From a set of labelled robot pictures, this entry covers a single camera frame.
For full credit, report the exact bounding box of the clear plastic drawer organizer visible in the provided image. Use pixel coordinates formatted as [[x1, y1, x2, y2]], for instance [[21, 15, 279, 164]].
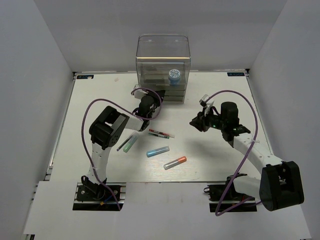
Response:
[[135, 34, 191, 103]]

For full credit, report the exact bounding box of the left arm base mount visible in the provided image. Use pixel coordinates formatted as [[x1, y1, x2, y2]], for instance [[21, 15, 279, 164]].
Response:
[[72, 182, 126, 212]]

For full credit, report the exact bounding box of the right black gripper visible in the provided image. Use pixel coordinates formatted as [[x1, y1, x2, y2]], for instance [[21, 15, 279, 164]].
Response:
[[189, 106, 227, 132]]

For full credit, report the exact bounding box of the orange highlighter marker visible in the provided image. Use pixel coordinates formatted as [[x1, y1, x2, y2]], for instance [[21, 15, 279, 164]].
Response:
[[163, 156, 187, 170]]

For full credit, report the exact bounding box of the dark blue pen refill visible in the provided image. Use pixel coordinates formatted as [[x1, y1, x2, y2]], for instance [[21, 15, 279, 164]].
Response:
[[116, 133, 134, 152]]

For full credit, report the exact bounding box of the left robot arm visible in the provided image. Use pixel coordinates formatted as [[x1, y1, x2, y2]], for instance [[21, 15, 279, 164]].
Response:
[[81, 87, 166, 200]]

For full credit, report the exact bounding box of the right blue table label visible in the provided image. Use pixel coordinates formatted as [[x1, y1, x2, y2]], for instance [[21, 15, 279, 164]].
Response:
[[227, 72, 245, 77]]

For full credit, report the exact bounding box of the blue table label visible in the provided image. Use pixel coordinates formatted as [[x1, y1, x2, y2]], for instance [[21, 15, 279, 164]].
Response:
[[227, 72, 245, 77], [76, 74, 94, 80]]

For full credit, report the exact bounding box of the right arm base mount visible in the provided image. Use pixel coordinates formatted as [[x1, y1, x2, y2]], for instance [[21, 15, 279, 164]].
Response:
[[203, 183, 257, 213]]

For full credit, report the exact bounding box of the green refill pen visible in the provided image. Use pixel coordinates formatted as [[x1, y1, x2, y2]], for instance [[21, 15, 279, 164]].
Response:
[[148, 132, 170, 139]]

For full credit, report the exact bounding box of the blue cleaning gel jar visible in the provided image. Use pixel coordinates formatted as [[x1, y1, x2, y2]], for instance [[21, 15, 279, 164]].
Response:
[[168, 69, 181, 85]]

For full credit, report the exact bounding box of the green highlighter marker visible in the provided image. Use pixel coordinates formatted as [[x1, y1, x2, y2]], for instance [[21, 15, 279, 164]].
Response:
[[123, 133, 140, 153]]

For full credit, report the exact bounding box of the blue highlighter marker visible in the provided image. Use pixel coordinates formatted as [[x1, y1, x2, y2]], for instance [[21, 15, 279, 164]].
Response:
[[146, 146, 170, 158]]

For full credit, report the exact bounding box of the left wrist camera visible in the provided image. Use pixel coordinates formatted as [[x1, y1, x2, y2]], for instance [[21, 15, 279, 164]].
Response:
[[131, 84, 148, 100]]

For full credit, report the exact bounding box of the red refill pen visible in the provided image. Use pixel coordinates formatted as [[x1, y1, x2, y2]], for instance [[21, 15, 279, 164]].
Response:
[[148, 128, 175, 138]]

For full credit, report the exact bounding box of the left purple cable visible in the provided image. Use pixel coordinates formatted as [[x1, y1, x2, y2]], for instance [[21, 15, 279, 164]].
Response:
[[82, 87, 165, 210]]

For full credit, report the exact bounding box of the left blue table label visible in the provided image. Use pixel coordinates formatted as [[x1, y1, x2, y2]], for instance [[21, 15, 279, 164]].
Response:
[[76, 74, 94, 80]]

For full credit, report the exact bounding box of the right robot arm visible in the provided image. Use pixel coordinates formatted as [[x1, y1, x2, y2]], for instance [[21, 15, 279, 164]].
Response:
[[190, 100, 305, 212]]

